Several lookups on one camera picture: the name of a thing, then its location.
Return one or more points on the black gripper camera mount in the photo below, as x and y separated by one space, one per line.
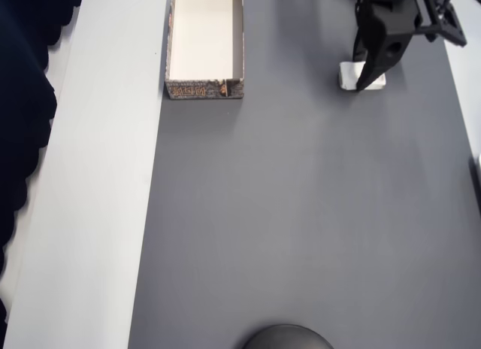
449 27

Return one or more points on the black round-base stand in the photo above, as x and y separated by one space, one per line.
287 337

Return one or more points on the patterned cardboard box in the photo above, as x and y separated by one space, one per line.
204 37

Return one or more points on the grey table mat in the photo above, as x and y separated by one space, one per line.
300 213

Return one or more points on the dark blue curtain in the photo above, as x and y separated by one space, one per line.
20 101

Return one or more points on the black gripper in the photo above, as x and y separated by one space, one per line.
388 38

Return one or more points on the small white rectangular box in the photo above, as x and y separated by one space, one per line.
347 76

